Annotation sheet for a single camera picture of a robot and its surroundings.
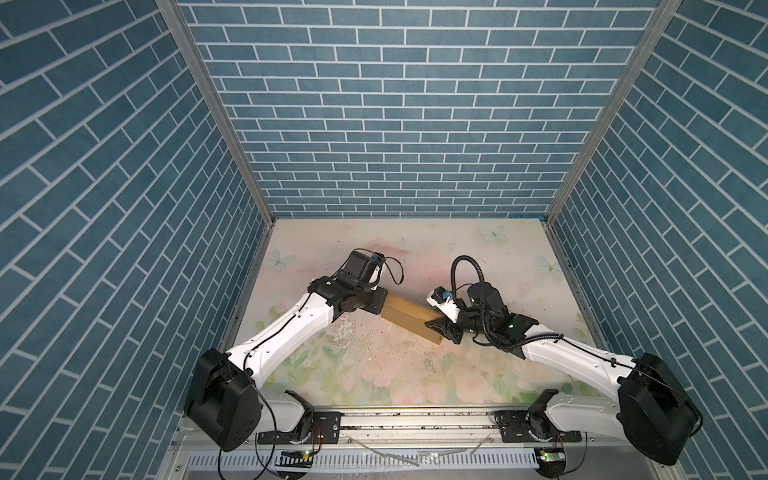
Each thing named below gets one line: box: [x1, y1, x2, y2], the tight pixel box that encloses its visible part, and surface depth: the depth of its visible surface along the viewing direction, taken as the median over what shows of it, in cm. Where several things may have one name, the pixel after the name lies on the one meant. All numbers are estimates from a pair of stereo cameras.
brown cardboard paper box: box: [381, 293, 443, 345], surface depth 81 cm
